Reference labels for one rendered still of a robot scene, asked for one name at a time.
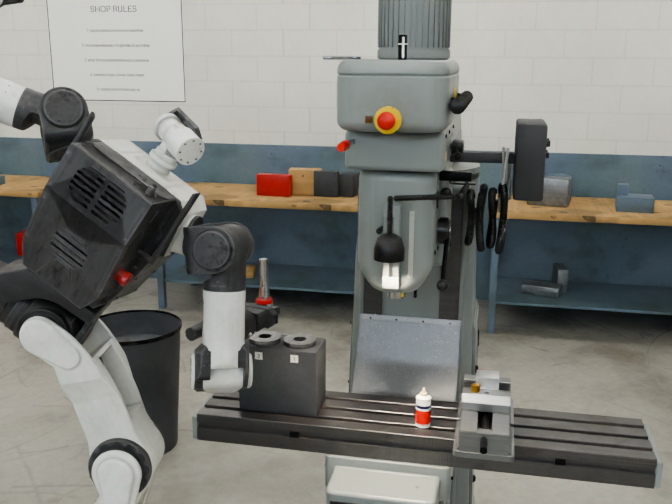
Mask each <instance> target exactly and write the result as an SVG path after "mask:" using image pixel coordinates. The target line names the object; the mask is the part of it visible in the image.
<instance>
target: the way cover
mask: <svg viewBox="0 0 672 504"><path fill-rule="evenodd" d="M404 318H405V319H404ZM374 319H375V320H374ZM365 321H366V322H365ZM447 321H448V322H447ZM457 321H458V322H457ZM374 322H375V323H374ZM415 325H416V326H415ZM444 325H445V326H444ZM380 326H381V327H380ZM431 326H432V327H431ZM448 326H449V327H448ZM434 327H435V328H434ZM382 328H383V329H382ZM389 328H390V329H389ZM450 328H452V329H450ZM365 329H366V330H365ZM368 329H369V331H368ZM414 329H415V330H414ZM389 330H390V331H389ZM445 332H446V334H445ZM454 332H455V333H454ZM393 333H394V334H393ZM457 333H458V334H457ZM434 334H435V335H434ZM455 334H456V335H455ZM460 334H461V320H447V319H433V318H419V317H405V316H391V315H376V314H362V313H360V321H359V332H358V342H357V353H356V362H355V369H354V376H353V383H352V390H351V393H360V394H371V395H376V394H377V395H382V396H384V395H385V396H393V397H397V396H396V395H398V397H404V398H415V399H416V396H417V395H418V394H420V392H421V391H422V389H423V387H425V389H426V392H427V393H428V395H430V396H431V400H437V401H448V402H456V393H457V379H458V365H459V349H460ZM375 335H376V336H375ZM438 335H439V336H438ZM448 335H449V336H448ZM365 336H366V337H365ZM406 338H407V339H406ZM416 338H417V339H416ZM378 339H379V340H378ZM454 339H455V340H454ZM375 340H376V341H375ZM421 340H422V341H421ZM364 341H365V342H364ZM437 341H438V342H439V343H438V342H437ZM441 341H442V342H444V343H442V342H441ZM373 342H374V343H373ZM383 342H384V343H383ZM430 342H431V343H430ZM447 342H448V343H447ZM391 343H392V344H391ZM397 343H398V344H399V345H398V344H397ZM440 343H441V344H440ZM378 344H379V345H378ZM429 344H430V345H429ZM436 344H437V345H436ZM371 346H372V347H371ZM389 346H390V347H389ZM380 347H381V348H380ZM388 347H389V348H388ZM362 348H363V349H362ZM440 349H441V350H440ZM435 350H436V351H435ZM438 350H439V351H438ZM379 352H380V353H379ZM372 353H374V354H372ZM382 354H383V355H382ZM387 354H388V355H387ZM408 354H409V355H408ZM439 354H440V355H439ZM385 355H386V356H385ZM435 356H436V357H437V358H436V357H435ZM382 357H383V358H382ZM449 358H450V360H449ZM366 359H367V360H366ZM380 359H381V360H380ZM428 359H429V360H428ZM392 360H393V361H392ZM423 360H424V361H423ZM377 361H378V362H377ZM450 361H451V362H450ZM364 362H365V363H364ZM367 362H368V363H367ZM402 362H403V363H402ZM406 362H407V363H406ZM381 364H382V365H381ZM410 364H411V366H410ZM372 365H373V366H372ZM407 365H408V366H407ZM434 365H435V366H434ZM364 366H365V367H364ZM380 366H381V367H380ZM401 366H402V367H401ZM373 367H375V368H373ZM376 367H377V368H376ZM394 367H395V368H394ZM437 367H438V368H437ZM370 368H371V369H370ZM382 368H383V369H382ZM410 368H411V369H410ZM425 368H426V369H425ZM359 369H360V370H359ZM358 370H359V371H358ZM362 370H363V371H362ZM429 370H430V372H431V373H430V372H429ZM449 370H450V371H449ZM453 370H454V371H453ZM368 371H369V372H368ZM405 371H406V372H405ZM452 371H453V372H452ZM367 373H368V374H367ZM381 373H382V374H381ZM412 373H413V374H412ZM432 373H433V374H432ZM365 374H366V375H365ZM380 374H381V375H380ZM364 375H365V376H364ZM378 375H379V376H378ZM425 375H427V376H425ZM432 375H433V376H432ZM418 376H419V377H418ZM420 376H421V377H420ZM447 376H448V377H447ZM359 377H360V378H359ZM369 377H370V378H369ZM381 377H382V378H381ZM418 378H419V379H418ZM394 379H395V380H394ZM448 379H449V380H448ZM401 380H402V381H401ZM422 380H423V381H422ZM409 382H410V383H409ZM368 383H369V384H368ZM381 383H382V384H381ZM403 383H404V384H405V385H404V384H403ZM434 383H435V384H434ZM442 383H443V384H442ZM363 384H364V385H363ZM408 384H409V385H408ZM445 384H446V385H445ZM389 386H390V387H389ZM408 386H409V387H408ZM430 386H431V387H430ZM393 388H394V389H393ZM414 388H415V389H414ZM367 390H368V391H367ZM381 390H382V391H381ZM413 390H414V391H413ZM359 391H360V392H359ZM373 391H374V392H375V393H374V392H373ZM391 391H392V392H391ZM412 391H413V392H412ZM431 391H432V392H431ZM407 393H408V394H409V395H410V396H409V395H408V394H407ZM432 395H433V396H432ZM436 395H437V396H436ZM408 396H409V397H408Z"/></svg>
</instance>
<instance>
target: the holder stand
mask: <svg viewBox="0 0 672 504"><path fill-rule="evenodd" d="M245 343H246V344H247V345H248V346H249V353H250V354H251V355H252V362H253V382H252V386H251V387H250V388H241V389H240V390H239V404H240V409H243V410H253V411H263V412H273V413H283V414H292V415H302V416H312V417H316V416H317V414H318V412H319V410H320V408H321V406H322V404H323V403H324V401H325V399H326V339H325V338H317V337H315V336H313V335H310V334H304V333H297V334H291V335H281V334H280V333H278V332H275V331H258V332H255V333H254V334H253V335H252V336H251V337H250V338H248V339H246V340H245Z"/></svg>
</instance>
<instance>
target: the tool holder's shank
mask: <svg viewBox="0 0 672 504"><path fill-rule="evenodd" d="M259 282H260V287H259V294H258V296H260V299H262V300H266V299H268V296H270V292H269V286H268V259H267V258H260V259H259Z"/></svg>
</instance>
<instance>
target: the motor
mask: <svg viewBox="0 0 672 504"><path fill-rule="evenodd" d="M451 12H452V0H378V47H379V50H377V58H379V59H392V60H398V40H399V35H407V60H448V58H450V50H449V48H450V37H451Z"/></svg>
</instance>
